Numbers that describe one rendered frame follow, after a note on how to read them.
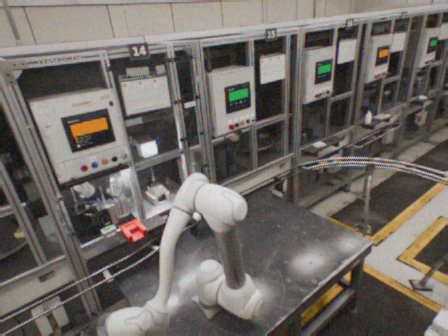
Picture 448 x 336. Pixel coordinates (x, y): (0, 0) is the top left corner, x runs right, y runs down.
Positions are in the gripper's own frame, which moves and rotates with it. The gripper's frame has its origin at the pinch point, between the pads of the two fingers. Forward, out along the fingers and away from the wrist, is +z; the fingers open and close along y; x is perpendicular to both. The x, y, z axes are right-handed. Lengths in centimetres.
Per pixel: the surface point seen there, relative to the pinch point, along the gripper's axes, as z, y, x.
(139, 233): 6, -73, -10
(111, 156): 1, -69, -64
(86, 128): -1, -56, -82
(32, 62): 0, -40, -118
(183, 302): -22, -52, 29
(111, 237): 15, -59, -16
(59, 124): 6, -47, -88
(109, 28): 149, -374, -264
